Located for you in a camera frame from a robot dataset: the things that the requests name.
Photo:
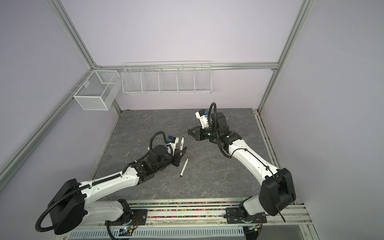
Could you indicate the white mesh box basket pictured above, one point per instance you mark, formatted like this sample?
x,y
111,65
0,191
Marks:
x,y
99,90

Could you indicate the white vented cable duct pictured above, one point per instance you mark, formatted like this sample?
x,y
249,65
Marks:
x,y
156,233

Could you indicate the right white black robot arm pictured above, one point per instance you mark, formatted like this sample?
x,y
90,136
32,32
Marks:
x,y
277,186

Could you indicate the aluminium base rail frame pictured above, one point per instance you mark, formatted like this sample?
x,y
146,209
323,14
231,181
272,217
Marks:
x,y
197,213

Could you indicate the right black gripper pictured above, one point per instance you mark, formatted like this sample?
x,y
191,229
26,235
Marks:
x,y
199,135

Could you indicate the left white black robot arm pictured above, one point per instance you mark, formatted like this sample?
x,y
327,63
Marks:
x,y
75,203

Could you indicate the long white wire basket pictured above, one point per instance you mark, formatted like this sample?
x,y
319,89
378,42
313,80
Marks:
x,y
167,77

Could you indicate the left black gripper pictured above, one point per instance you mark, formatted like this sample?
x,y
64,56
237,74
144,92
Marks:
x,y
178,157

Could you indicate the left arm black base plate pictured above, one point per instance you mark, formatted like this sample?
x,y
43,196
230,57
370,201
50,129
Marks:
x,y
134,218

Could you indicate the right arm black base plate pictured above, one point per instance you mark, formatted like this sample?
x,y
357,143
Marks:
x,y
240,216

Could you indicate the black whiteboard marker two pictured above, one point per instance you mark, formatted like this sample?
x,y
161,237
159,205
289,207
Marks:
x,y
184,167

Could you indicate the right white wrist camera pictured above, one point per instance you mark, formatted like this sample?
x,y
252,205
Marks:
x,y
202,116

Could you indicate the black whiteboard marker one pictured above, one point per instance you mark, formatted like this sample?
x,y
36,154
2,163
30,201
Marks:
x,y
181,144

